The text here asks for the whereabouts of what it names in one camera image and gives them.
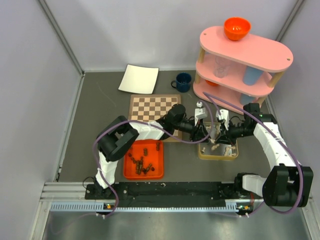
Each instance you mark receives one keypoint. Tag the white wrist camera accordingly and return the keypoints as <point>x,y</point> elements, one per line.
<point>200,112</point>
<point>223,118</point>

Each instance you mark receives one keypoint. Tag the dark blue enamel mug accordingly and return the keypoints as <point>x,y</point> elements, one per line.
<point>182,82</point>

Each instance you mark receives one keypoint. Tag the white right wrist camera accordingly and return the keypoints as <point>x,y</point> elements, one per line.
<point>223,118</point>

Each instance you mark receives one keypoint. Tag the light blue plastic cup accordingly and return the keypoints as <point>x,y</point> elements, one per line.
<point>251,75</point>

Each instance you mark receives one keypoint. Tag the white square plate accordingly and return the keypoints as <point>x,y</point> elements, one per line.
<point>139,80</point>

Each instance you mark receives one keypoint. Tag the wooden chess board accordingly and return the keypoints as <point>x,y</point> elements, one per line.
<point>149,108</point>

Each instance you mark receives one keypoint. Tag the clear plastic cup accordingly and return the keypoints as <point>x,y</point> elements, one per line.
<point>221,66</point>

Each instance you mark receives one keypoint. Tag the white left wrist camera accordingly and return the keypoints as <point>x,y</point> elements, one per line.
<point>200,112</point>

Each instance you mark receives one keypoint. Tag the orange plastic tray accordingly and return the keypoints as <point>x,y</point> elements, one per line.
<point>152,165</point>

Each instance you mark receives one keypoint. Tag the dark rook chess piece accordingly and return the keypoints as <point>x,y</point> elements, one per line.
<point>145,152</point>

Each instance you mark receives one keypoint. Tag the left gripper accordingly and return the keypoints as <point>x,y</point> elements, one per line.
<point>198,132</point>

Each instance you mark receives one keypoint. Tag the pink three-tier shelf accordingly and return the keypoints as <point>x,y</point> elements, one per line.
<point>270,56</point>

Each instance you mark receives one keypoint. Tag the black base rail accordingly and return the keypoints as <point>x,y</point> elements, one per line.
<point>170,194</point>

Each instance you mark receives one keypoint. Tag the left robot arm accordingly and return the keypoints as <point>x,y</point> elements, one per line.
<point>117,138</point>

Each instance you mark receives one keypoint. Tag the dark long chess piece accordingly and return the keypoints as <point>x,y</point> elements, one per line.
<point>138,168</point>

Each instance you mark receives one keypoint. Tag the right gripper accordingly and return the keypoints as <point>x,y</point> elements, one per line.
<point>226,137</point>

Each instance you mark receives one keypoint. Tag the orange plastic bowl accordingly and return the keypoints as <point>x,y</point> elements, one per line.
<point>236,28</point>

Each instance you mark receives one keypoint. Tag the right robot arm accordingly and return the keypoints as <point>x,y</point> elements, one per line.
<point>289,183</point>

